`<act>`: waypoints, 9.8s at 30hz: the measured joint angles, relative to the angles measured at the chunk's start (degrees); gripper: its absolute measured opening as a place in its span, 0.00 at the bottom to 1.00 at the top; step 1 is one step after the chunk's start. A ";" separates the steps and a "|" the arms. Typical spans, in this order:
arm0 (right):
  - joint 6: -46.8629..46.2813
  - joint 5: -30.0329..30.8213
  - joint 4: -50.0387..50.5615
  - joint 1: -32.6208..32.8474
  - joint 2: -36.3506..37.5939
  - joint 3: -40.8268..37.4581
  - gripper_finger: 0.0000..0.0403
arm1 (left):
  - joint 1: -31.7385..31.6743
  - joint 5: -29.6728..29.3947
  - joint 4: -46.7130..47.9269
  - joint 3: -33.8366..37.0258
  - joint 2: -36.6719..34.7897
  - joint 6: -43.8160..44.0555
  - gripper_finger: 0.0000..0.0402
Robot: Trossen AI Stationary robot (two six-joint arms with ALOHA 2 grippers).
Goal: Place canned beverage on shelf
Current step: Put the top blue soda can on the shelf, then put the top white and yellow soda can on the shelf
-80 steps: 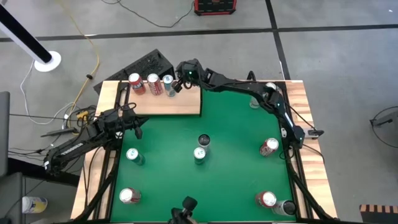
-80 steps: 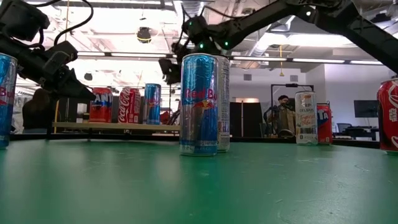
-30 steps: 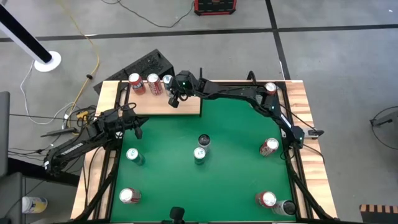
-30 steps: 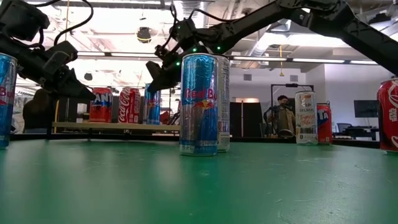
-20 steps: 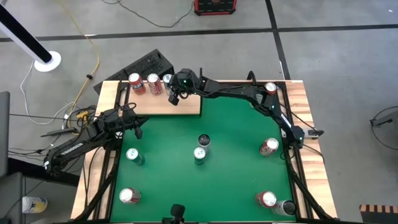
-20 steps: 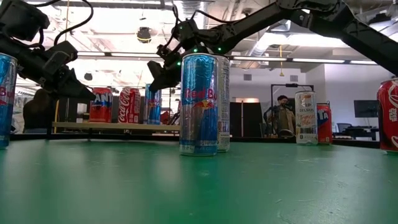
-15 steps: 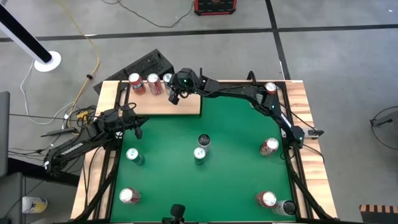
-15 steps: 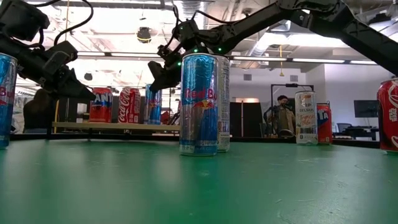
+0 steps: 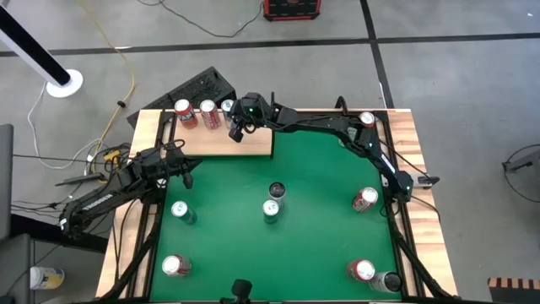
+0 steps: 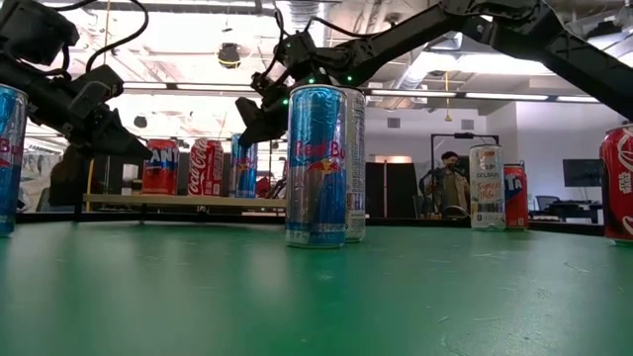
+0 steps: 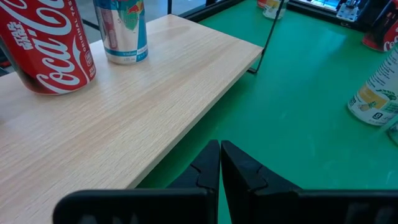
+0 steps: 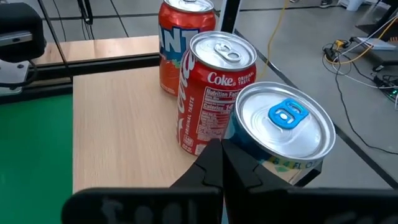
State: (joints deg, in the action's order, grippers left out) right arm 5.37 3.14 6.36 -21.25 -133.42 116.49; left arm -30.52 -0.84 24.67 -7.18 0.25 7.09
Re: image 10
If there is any red Star Wars Coca-Cola can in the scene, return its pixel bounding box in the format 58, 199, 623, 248
598, 124, 633, 247

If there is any black partition panel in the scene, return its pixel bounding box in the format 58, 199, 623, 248
365, 161, 417, 220

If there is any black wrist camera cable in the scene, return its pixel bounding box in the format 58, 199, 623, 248
84, 0, 150, 74

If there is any black ceiling dome camera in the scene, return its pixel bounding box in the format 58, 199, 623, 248
217, 43, 242, 70

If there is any dark office desk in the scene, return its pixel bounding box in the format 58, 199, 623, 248
528, 200, 605, 224

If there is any black wall monitor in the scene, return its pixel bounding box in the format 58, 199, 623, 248
562, 158, 603, 189

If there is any grey office chair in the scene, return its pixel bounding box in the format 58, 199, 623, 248
535, 195, 561, 213

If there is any black cabinet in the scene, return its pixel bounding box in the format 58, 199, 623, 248
91, 152, 144, 197

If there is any grey dome-shaped object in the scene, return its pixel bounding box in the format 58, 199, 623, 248
441, 205, 470, 221

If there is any orange Fanta can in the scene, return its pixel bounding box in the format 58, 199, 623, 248
502, 163, 530, 230
141, 138, 181, 197

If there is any silver ventilation duct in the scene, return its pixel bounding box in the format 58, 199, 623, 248
390, 46, 449, 93
274, 0, 342, 34

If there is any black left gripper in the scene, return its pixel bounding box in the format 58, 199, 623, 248
0, 58, 153, 162

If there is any black metal stand frame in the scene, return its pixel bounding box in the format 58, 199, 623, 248
429, 132, 500, 219

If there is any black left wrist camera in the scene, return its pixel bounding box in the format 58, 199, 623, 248
68, 63, 126, 118

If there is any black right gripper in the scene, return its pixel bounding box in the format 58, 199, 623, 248
235, 46, 367, 149

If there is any blue silver Red Bull can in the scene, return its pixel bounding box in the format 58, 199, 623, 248
285, 84, 348, 249
0, 83, 29, 238
228, 133, 260, 200

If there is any yellow hanging pendant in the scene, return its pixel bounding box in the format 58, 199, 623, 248
443, 71, 453, 123

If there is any wooden shelf with black frame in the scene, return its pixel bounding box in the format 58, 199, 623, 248
72, 192, 288, 223

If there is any white Celsius can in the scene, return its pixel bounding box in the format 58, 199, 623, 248
343, 87, 368, 244
468, 143, 506, 232

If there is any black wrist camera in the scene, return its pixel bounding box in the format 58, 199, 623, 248
275, 30, 317, 64
68, 63, 126, 118

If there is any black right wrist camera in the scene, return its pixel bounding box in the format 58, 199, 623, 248
275, 30, 317, 64

